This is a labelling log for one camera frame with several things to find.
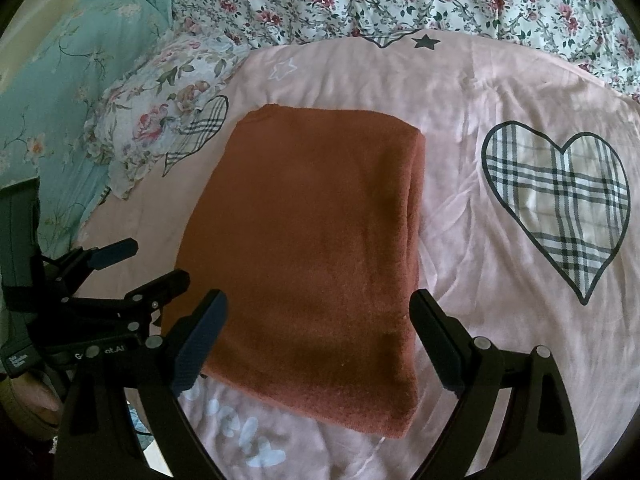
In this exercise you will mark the rust orange towel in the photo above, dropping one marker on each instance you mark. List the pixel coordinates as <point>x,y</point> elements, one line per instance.
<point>310,240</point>

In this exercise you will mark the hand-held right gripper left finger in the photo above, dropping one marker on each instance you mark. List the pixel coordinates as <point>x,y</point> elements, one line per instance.
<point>200,340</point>

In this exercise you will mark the pink heart print bed sheet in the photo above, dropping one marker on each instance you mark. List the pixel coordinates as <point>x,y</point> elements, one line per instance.
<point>490,340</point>

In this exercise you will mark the floral ruffled pillow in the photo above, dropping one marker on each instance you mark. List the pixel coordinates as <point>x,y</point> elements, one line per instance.
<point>160,100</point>

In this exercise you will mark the teal floral bed sheet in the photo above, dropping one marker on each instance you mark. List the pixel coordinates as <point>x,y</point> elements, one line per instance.
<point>75,75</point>

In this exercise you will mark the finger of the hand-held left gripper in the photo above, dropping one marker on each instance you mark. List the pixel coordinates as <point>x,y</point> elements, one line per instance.
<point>160,285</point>
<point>112,252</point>

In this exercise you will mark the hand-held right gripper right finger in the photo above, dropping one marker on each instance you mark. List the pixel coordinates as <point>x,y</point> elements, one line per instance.
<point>440,345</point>

